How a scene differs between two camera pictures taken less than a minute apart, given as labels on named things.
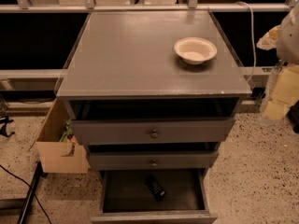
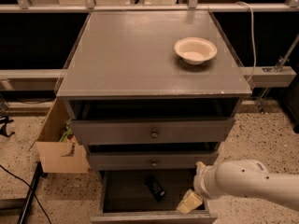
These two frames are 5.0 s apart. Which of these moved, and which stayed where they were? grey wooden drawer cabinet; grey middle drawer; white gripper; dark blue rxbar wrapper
Moved: white gripper
Stayed: dark blue rxbar wrapper; grey wooden drawer cabinet; grey middle drawer
